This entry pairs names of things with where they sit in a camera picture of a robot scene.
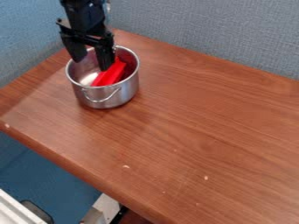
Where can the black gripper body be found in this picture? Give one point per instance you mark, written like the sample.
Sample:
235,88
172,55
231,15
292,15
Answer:
83,28

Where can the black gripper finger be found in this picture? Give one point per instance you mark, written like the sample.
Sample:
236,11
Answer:
104,50
75,47

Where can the red plastic block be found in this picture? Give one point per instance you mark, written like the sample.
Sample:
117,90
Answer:
111,76

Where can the stainless steel pot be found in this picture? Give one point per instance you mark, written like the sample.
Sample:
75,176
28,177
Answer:
104,89

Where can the white radiator panel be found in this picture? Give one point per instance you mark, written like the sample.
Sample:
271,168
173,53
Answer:
13,213

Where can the white table leg bracket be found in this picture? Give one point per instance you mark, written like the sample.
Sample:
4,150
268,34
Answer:
103,211

